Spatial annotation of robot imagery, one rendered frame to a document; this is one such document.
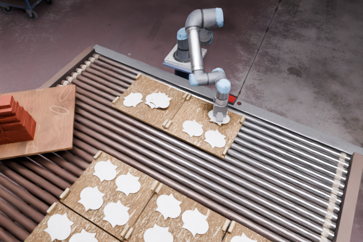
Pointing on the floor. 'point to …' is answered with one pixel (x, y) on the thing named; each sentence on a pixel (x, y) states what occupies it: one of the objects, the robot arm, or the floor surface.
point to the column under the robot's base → (179, 70)
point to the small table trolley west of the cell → (7, 1)
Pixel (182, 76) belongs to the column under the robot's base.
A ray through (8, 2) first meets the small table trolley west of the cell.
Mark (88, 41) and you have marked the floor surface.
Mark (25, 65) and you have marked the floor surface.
